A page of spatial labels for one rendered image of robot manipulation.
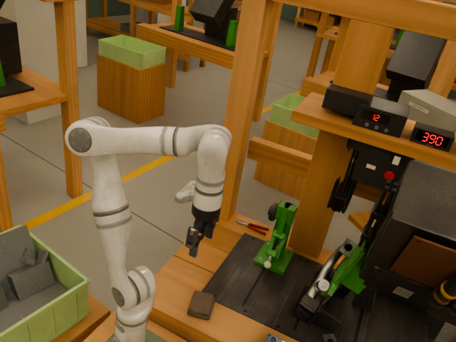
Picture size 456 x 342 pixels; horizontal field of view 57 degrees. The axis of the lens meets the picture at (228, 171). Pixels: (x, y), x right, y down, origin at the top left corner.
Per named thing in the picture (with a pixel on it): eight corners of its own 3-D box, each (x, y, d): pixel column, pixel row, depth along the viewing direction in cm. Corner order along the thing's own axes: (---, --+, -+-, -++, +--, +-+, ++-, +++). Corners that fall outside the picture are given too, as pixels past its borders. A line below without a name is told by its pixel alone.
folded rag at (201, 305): (194, 294, 151) (195, 288, 149) (215, 299, 150) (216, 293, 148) (186, 315, 142) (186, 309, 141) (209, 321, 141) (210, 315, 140)
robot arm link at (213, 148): (219, 200, 99) (225, 181, 107) (228, 143, 92) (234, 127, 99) (191, 194, 100) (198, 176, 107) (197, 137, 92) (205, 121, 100)
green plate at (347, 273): (349, 306, 136) (387, 266, 124) (327, 291, 137) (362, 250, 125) (355, 284, 146) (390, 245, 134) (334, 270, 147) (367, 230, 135)
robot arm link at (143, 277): (140, 256, 117) (136, 298, 126) (111, 271, 110) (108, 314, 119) (162, 276, 112) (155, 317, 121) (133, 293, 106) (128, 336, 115)
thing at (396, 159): (399, 196, 141) (415, 158, 134) (349, 179, 146) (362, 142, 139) (402, 180, 151) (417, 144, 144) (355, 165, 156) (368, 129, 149)
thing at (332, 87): (364, 120, 140) (370, 100, 136) (321, 107, 144) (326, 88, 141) (367, 113, 145) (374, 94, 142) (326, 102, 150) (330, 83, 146)
